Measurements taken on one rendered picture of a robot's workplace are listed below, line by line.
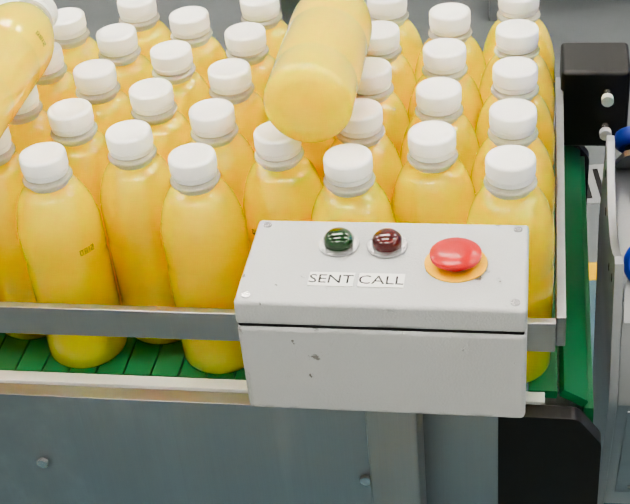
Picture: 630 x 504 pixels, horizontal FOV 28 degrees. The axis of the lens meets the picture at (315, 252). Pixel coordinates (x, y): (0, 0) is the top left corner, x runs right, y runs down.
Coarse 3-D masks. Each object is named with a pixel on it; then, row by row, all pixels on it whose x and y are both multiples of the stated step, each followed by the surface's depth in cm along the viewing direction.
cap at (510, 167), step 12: (492, 156) 97; (504, 156) 97; (516, 156) 97; (528, 156) 96; (492, 168) 96; (504, 168) 95; (516, 168) 95; (528, 168) 95; (492, 180) 97; (504, 180) 96; (516, 180) 96; (528, 180) 96
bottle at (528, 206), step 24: (480, 192) 99; (504, 192) 96; (528, 192) 96; (480, 216) 98; (504, 216) 97; (528, 216) 97; (552, 216) 99; (552, 240) 99; (552, 264) 101; (528, 288) 100; (552, 288) 102; (528, 312) 101; (552, 312) 105; (528, 360) 104
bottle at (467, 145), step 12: (420, 120) 108; (444, 120) 106; (456, 120) 107; (468, 120) 108; (456, 132) 107; (468, 132) 107; (456, 144) 107; (468, 144) 107; (468, 156) 108; (468, 168) 108
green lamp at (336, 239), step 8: (328, 232) 90; (336, 232) 90; (344, 232) 90; (328, 240) 89; (336, 240) 89; (344, 240) 89; (352, 240) 90; (328, 248) 90; (336, 248) 89; (344, 248) 89
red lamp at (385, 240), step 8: (376, 232) 90; (384, 232) 89; (392, 232) 89; (376, 240) 89; (384, 240) 89; (392, 240) 89; (400, 240) 89; (376, 248) 89; (384, 248) 89; (392, 248) 89
